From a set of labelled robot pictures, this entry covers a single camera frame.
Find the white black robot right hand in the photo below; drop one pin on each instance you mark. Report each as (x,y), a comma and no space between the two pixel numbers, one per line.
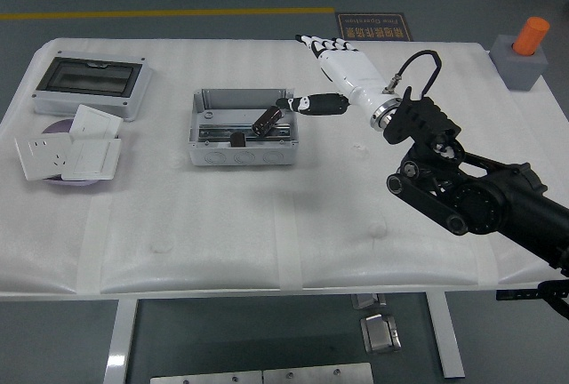
(351,73)

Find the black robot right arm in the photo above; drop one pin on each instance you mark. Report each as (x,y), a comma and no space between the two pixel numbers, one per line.
(489,202)

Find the open grey junction box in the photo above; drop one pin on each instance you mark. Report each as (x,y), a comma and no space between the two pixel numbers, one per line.
(222,113)

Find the grey box with dark window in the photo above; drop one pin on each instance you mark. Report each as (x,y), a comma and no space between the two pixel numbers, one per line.
(89,75)

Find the brown floor sign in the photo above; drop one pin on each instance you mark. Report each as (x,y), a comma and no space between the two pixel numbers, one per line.
(373,26)

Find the grey block holder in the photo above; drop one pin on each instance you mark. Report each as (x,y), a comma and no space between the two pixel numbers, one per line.
(518,70)

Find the orange cylinder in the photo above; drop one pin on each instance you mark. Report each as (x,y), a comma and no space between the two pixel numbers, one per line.
(531,35)

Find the white foam table mat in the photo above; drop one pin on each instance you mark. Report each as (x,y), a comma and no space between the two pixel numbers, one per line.
(222,224)

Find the silver metal block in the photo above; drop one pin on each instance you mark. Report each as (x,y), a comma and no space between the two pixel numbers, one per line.
(380,335)

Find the black table control panel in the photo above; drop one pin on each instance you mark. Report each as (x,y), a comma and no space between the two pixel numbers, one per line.
(515,295)

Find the white table leg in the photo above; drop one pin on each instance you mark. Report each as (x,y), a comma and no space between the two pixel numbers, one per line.
(120,344)
(444,335)

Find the purple round plate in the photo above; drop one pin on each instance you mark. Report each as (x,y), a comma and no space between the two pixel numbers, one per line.
(60,127)

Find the grey metal floor plate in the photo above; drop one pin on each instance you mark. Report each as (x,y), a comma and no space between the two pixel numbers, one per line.
(204,378)
(318,375)

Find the small silver metal bracket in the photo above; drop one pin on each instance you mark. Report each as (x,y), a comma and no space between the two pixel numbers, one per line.
(366,301)

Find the white wall switch panel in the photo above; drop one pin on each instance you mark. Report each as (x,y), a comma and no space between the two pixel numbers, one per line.
(95,122)
(93,159)

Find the white wall socket panel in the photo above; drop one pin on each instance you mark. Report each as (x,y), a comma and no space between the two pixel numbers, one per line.
(42,155)

